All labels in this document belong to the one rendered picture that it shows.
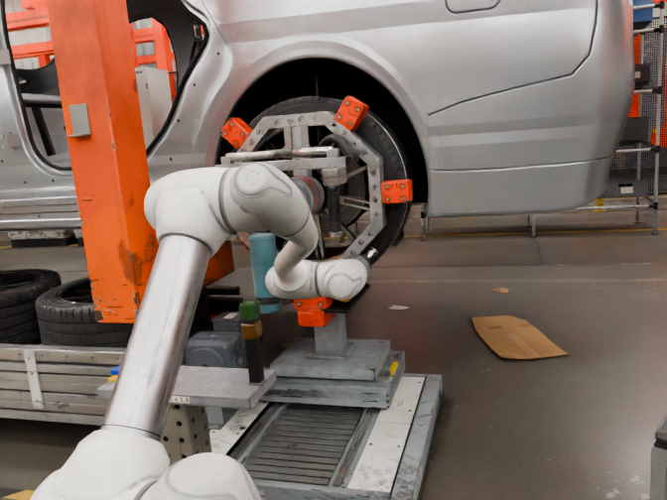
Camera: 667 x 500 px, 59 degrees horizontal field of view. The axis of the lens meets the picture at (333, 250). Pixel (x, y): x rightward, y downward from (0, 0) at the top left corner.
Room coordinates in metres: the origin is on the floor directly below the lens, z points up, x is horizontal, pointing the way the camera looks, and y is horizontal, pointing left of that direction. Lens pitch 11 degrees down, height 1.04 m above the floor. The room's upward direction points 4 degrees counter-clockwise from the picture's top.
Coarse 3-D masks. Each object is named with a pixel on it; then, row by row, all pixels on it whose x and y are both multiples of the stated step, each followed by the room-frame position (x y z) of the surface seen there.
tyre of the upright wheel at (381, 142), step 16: (304, 96) 2.05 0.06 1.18; (320, 96) 2.03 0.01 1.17; (272, 112) 2.06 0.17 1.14; (288, 112) 2.04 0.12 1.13; (304, 112) 2.03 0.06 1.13; (336, 112) 2.00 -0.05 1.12; (368, 112) 2.09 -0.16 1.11; (368, 128) 1.97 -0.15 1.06; (384, 128) 2.05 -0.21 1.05; (368, 144) 1.97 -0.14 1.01; (384, 144) 1.95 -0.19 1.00; (400, 144) 2.12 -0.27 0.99; (384, 160) 1.95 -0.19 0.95; (400, 160) 1.98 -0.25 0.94; (384, 176) 1.95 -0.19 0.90; (400, 176) 1.94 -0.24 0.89; (400, 208) 1.94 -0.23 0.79; (400, 224) 2.00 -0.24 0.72; (240, 240) 2.12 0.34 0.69; (384, 240) 1.96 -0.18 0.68
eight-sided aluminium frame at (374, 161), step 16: (320, 112) 1.92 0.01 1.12; (256, 128) 1.99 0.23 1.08; (272, 128) 1.98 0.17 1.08; (336, 128) 1.91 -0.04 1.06; (256, 144) 1.99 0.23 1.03; (352, 144) 1.90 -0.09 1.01; (368, 160) 1.88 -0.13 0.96; (368, 176) 1.88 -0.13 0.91; (384, 208) 1.91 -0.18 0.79; (384, 224) 1.90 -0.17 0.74; (368, 240) 1.89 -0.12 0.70
